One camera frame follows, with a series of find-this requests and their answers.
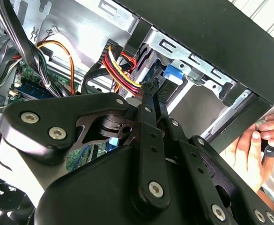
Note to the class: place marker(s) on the person's left hand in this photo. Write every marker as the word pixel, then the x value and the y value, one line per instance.
pixel 249 159

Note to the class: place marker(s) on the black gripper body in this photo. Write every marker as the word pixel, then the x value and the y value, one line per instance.
pixel 92 192

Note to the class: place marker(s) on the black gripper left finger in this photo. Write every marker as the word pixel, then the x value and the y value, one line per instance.
pixel 57 112

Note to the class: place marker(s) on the hard disk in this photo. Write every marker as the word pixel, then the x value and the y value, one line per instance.
pixel 173 72

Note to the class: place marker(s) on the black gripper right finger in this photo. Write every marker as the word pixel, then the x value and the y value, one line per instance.
pixel 197 168

